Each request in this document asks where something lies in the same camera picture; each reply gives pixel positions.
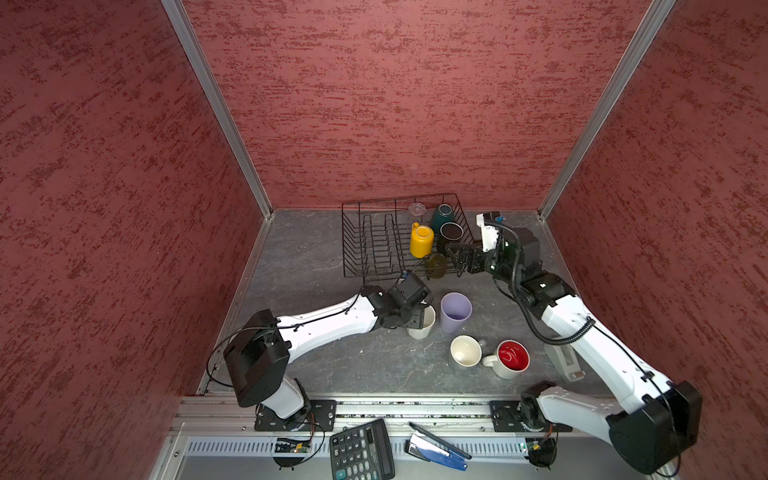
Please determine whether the black wire dish rack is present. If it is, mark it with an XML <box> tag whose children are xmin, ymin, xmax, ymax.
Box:
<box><xmin>341</xmin><ymin>193</ymin><xmax>475</xmax><ymax>283</ymax></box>

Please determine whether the dark green ceramic mug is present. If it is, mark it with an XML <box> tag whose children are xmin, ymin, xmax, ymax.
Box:
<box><xmin>430</xmin><ymin>203</ymin><xmax>454</xmax><ymax>236</ymax></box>

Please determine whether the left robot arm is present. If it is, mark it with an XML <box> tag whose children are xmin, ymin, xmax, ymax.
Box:
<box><xmin>217</xmin><ymin>273</ymin><xmax>433</xmax><ymax>428</ymax></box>

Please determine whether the blue black stapler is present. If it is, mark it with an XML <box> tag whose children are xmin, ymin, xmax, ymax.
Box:
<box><xmin>405</xmin><ymin>422</ymin><xmax>472</xmax><ymax>471</ymax></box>

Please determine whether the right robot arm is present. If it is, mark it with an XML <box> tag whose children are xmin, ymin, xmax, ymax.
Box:
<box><xmin>445</xmin><ymin>222</ymin><xmax>703</xmax><ymax>478</ymax></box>

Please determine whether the black mug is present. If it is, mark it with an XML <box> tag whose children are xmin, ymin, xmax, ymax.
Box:
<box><xmin>437</xmin><ymin>221</ymin><xmax>464</xmax><ymax>255</ymax></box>

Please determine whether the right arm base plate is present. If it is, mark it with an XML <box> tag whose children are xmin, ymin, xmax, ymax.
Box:
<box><xmin>489</xmin><ymin>400</ymin><xmax>573</xmax><ymax>434</ymax></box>

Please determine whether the white mug red inside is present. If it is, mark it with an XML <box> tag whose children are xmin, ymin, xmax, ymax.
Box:
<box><xmin>481</xmin><ymin>340</ymin><xmax>531</xmax><ymax>380</ymax></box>

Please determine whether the cream white mug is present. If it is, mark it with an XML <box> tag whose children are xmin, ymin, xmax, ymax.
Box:
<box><xmin>449</xmin><ymin>335</ymin><xmax>486</xmax><ymax>369</ymax></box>

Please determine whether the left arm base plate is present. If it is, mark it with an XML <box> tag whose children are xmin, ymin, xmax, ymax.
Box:
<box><xmin>253</xmin><ymin>399</ymin><xmax>338</xmax><ymax>433</ymax></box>

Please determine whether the right circuit board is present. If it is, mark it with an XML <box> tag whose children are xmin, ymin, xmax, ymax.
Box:
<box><xmin>526</xmin><ymin>438</ymin><xmax>557</xmax><ymax>463</ymax></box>

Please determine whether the olive green glass cup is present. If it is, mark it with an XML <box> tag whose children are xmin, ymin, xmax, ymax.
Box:
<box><xmin>425</xmin><ymin>252</ymin><xmax>448</xmax><ymax>279</ymax></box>

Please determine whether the circuit board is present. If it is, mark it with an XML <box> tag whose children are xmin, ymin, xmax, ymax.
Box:
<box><xmin>273</xmin><ymin>437</ymin><xmax>314</xmax><ymax>456</ymax></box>
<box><xmin>526</xmin><ymin>438</ymin><xmax>557</xmax><ymax>463</ymax></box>

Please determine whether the yellow mug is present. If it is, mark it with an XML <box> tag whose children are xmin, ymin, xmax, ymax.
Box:
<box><xmin>409</xmin><ymin>222</ymin><xmax>434</xmax><ymax>259</ymax></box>

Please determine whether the lilac plastic cup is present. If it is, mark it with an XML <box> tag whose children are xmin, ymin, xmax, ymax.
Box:
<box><xmin>439</xmin><ymin>292</ymin><xmax>473</xmax><ymax>333</ymax></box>

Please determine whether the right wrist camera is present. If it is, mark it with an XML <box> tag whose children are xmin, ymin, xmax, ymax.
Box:
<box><xmin>476</xmin><ymin>211</ymin><xmax>503</xmax><ymax>253</ymax></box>

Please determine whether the clear glass cup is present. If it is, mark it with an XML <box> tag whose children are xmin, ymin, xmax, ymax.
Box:
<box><xmin>408</xmin><ymin>202</ymin><xmax>427</xmax><ymax>223</ymax></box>

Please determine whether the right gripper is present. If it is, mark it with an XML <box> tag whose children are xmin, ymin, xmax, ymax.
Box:
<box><xmin>446</xmin><ymin>238</ymin><xmax>521</xmax><ymax>285</ymax></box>

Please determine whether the white ceramic mug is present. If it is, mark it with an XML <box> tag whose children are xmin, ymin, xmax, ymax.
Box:
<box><xmin>407</xmin><ymin>305</ymin><xmax>436</xmax><ymax>340</ymax></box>

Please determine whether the left circuit board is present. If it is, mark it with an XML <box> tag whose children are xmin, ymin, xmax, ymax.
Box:
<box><xmin>273</xmin><ymin>437</ymin><xmax>314</xmax><ymax>456</ymax></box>

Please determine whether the black calculator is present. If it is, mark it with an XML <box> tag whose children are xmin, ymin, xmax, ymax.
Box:
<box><xmin>330</xmin><ymin>419</ymin><xmax>396</xmax><ymax>480</ymax></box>

